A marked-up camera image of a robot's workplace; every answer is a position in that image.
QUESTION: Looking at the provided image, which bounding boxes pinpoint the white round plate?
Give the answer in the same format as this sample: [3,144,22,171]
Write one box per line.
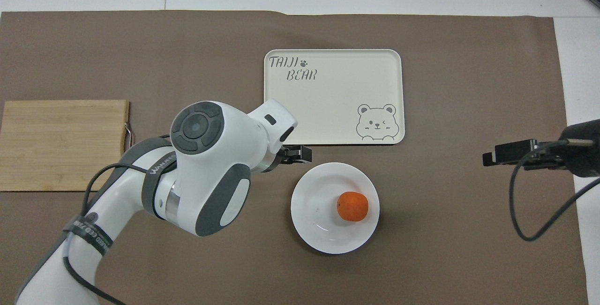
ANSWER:
[290,162,381,255]

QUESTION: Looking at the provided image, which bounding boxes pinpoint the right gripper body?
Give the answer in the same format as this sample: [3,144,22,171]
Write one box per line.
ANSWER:
[559,119,600,179]

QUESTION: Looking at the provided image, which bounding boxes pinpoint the cream tray with bear print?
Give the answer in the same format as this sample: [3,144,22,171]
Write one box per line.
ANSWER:
[263,49,405,146]

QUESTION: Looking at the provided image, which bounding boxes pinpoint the wooden cutting board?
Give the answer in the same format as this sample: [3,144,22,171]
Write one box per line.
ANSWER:
[0,100,135,192]

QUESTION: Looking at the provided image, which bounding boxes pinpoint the black cable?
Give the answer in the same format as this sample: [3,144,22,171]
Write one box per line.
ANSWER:
[63,134,174,305]
[509,139,600,242]

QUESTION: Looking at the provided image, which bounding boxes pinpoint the orange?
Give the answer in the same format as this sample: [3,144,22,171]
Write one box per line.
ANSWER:
[337,192,369,223]

